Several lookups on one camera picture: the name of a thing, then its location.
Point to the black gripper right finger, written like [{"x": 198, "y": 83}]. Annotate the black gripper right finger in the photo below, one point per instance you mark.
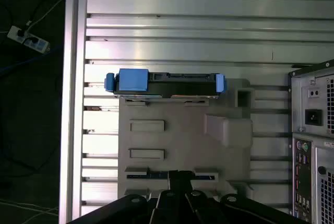
[{"x": 198, "y": 205}]

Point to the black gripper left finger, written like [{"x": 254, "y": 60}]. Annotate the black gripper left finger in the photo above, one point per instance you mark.
[{"x": 164, "y": 205}]

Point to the hard disk in blue carrier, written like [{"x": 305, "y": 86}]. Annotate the hard disk in blue carrier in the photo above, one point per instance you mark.
[{"x": 133, "y": 80}]

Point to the RAM stick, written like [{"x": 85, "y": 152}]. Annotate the RAM stick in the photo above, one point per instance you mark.
[{"x": 156, "y": 176}]

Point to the grey parts rack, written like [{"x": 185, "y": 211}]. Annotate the grey parts rack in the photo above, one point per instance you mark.
[{"x": 182, "y": 135}]

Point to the silver PC case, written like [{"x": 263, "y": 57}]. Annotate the silver PC case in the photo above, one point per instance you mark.
[{"x": 297, "y": 104}]

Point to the white power strip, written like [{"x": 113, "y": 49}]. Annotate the white power strip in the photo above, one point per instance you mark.
[{"x": 28, "y": 40}]

